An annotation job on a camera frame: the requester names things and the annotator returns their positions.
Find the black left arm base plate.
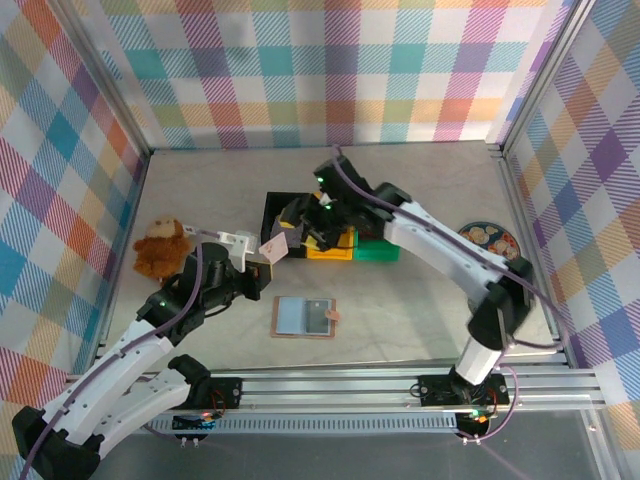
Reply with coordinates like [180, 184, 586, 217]
[151, 377, 245, 412]

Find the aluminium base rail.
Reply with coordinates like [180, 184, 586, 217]
[53, 366, 607, 417]

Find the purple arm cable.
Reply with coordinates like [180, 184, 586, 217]
[332, 143, 564, 444]
[19, 227, 224, 480]

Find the grey slotted cable duct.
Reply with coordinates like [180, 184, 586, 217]
[79, 415, 464, 434]

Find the small circuit board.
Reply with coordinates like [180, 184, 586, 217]
[455, 408, 495, 437]
[171, 412, 222, 435]

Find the brown plush monkey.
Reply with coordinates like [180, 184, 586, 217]
[132, 214, 201, 287]

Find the tan leather card holder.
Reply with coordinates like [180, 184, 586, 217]
[270, 295, 343, 340]

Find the pink card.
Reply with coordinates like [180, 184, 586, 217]
[259, 233, 291, 266]

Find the yellow plastic bin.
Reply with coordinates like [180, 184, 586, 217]
[305, 191, 359, 262]

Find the black plastic bin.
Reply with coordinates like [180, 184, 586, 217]
[259, 191, 310, 260]

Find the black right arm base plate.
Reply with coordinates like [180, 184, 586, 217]
[417, 373, 511, 408]

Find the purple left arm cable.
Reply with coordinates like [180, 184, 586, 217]
[19, 227, 224, 480]

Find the green plastic bin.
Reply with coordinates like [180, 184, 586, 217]
[352, 234, 401, 263]

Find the aluminium side rail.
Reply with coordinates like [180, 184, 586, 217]
[497, 143, 571, 366]
[89, 149, 151, 376]

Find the aluminium frame post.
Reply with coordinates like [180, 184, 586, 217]
[492, 0, 597, 157]
[47, 0, 152, 157]

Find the round cartoon print plate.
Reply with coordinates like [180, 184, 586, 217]
[458, 222, 521, 261]

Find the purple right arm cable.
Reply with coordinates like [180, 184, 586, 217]
[332, 143, 564, 444]

